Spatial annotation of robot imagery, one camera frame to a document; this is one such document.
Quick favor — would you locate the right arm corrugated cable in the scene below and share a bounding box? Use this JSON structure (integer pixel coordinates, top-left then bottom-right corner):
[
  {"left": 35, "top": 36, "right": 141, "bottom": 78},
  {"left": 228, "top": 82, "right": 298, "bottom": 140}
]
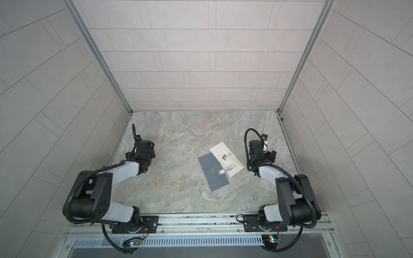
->
[{"left": 243, "top": 128, "right": 318, "bottom": 230}]

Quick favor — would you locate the left circuit board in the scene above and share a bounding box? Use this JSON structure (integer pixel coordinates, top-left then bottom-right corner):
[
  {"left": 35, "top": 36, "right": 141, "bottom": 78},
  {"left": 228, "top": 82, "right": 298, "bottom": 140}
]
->
[{"left": 122, "top": 237, "right": 142, "bottom": 248}]

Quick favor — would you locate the white glue stick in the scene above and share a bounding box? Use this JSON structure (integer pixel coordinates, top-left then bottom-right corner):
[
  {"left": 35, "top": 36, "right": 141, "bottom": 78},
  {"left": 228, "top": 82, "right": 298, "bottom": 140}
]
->
[{"left": 218, "top": 164, "right": 236, "bottom": 175}]

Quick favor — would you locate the right wrist camera white housing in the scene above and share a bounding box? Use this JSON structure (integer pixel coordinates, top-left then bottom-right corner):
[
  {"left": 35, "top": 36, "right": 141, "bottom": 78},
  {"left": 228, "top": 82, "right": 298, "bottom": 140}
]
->
[{"left": 261, "top": 134, "right": 268, "bottom": 145}]

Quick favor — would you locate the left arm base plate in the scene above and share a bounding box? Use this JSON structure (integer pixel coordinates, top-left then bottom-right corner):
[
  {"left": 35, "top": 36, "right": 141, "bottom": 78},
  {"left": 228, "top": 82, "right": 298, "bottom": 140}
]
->
[{"left": 109, "top": 216, "right": 159, "bottom": 234}]

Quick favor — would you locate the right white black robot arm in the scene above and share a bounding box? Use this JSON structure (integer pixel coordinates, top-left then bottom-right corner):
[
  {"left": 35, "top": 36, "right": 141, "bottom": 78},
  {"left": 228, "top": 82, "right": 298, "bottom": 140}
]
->
[{"left": 244, "top": 140, "right": 321, "bottom": 230}]

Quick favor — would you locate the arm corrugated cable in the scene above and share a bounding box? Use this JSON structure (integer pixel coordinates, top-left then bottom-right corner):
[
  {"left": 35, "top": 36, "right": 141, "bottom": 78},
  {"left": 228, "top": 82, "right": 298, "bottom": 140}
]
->
[
  {"left": 62, "top": 124, "right": 143, "bottom": 225},
  {"left": 243, "top": 128, "right": 318, "bottom": 230}
]

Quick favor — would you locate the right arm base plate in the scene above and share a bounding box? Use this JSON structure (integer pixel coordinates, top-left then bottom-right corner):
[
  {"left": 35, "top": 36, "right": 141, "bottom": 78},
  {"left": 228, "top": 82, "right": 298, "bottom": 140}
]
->
[{"left": 241, "top": 215, "right": 288, "bottom": 232}]

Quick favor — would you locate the right circuit board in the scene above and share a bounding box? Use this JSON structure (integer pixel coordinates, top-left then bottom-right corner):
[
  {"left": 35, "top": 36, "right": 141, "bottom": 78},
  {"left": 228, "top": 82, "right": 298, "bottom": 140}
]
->
[{"left": 262, "top": 235, "right": 280, "bottom": 249}]

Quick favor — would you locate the cream envelope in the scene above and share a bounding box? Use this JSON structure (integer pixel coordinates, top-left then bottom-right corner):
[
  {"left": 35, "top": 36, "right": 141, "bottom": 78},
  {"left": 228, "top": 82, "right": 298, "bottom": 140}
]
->
[{"left": 209, "top": 142, "right": 245, "bottom": 177}]

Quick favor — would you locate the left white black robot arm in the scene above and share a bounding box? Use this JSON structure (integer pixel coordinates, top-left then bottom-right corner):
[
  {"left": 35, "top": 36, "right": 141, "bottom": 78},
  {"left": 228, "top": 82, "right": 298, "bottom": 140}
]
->
[{"left": 62, "top": 139, "right": 156, "bottom": 231}]

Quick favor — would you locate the circuit board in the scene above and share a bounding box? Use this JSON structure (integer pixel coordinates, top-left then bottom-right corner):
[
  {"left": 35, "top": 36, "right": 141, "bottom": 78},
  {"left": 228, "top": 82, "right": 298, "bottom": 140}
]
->
[
  {"left": 122, "top": 237, "right": 142, "bottom": 248},
  {"left": 262, "top": 235, "right": 280, "bottom": 249}
]

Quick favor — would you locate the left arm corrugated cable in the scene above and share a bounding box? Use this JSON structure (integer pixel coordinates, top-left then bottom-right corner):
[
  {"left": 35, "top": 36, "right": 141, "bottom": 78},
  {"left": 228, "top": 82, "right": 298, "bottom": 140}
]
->
[{"left": 62, "top": 124, "right": 143, "bottom": 225}]

